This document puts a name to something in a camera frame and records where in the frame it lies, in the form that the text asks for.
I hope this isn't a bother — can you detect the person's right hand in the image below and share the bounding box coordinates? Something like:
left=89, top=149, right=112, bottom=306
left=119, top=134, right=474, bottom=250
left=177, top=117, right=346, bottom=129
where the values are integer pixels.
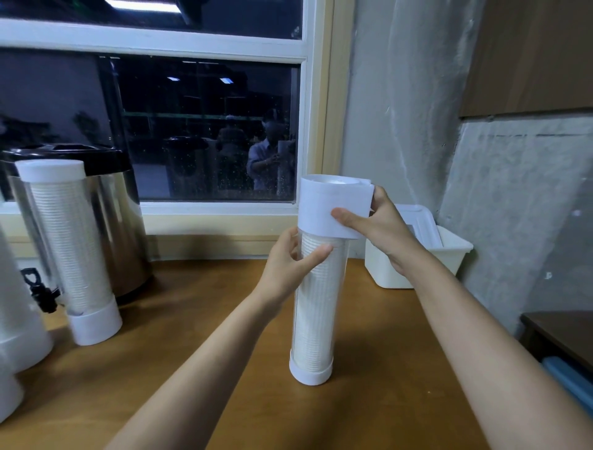
left=330, top=185, right=423, bottom=274

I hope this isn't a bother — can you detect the person's left hand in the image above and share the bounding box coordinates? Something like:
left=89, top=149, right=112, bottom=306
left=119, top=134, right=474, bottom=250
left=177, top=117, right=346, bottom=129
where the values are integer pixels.
left=252, top=227, right=335, bottom=316

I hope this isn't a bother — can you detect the nested stack of paper cups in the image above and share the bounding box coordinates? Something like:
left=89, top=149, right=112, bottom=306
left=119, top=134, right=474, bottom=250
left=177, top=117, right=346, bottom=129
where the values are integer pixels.
left=28, top=182, right=114, bottom=316
left=295, top=236, right=348, bottom=367
left=0, top=236, right=40, bottom=337

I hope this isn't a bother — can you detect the white tube cap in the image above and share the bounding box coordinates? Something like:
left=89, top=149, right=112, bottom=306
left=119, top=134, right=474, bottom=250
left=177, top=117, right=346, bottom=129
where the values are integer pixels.
left=15, top=159, right=87, bottom=184

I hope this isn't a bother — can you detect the person's left forearm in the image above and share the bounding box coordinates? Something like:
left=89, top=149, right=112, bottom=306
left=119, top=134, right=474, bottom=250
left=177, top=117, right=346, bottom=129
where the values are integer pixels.
left=106, top=297, right=279, bottom=450

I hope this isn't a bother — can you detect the person's right forearm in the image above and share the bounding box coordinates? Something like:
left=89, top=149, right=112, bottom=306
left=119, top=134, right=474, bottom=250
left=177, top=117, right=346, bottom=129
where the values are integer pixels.
left=398, top=245, right=593, bottom=450

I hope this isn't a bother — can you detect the white plastic lid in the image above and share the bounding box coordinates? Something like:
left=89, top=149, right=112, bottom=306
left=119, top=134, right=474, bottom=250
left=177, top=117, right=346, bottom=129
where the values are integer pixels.
left=393, top=204, right=444, bottom=250

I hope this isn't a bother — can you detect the translucent plastic box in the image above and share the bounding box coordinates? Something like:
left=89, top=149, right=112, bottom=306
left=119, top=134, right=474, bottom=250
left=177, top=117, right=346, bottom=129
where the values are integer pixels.
left=364, top=218, right=474, bottom=289

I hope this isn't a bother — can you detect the stainless steel water dispenser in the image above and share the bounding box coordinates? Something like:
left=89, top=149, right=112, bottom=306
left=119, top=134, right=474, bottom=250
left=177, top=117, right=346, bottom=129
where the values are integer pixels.
left=0, top=143, right=154, bottom=312

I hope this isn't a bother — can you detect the white framed window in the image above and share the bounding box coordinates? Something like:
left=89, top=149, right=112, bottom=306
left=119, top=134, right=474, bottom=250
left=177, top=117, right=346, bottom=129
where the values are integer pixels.
left=0, top=0, right=358, bottom=261

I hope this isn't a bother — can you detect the dark wooden side counter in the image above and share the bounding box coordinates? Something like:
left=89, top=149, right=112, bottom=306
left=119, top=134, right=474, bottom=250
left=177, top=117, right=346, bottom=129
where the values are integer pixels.
left=519, top=310, right=593, bottom=372

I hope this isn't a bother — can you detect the blue bin with tan rim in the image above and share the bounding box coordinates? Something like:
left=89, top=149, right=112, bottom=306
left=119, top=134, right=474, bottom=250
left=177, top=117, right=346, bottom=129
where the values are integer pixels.
left=542, top=357, right=593, bottom=414

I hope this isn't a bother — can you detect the brown wooden wall cabinet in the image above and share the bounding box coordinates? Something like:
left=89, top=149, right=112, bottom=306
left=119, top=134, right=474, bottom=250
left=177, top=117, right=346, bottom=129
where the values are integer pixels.
left=460, top=0, right=593, bottom=119

